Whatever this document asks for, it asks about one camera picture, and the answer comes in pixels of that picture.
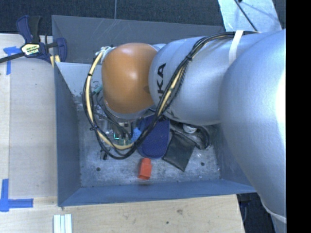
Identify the pale wood flat board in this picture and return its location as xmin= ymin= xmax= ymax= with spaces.
xmin=8 ymin=57 xmax=59 ymax=200

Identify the small red block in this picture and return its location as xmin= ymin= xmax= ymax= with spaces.
xmin=138 ymin=157 xmax=153 ymax=181

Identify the dark green square packet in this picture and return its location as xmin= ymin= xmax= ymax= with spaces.
xmin=162 ymin=131 xmax=196 ymax=172

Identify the grey metal bin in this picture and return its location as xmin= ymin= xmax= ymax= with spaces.
xmin=51 ymin=15 xmax=258 ymax=207

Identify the dark blue oval sponge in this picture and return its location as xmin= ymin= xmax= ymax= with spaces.
xmin=137 ymin=115 xmax=171 ymax=159

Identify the clear plastic bottle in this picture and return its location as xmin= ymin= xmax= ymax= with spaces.
xmin=181 ymin=123 xmax=211 ymax=150

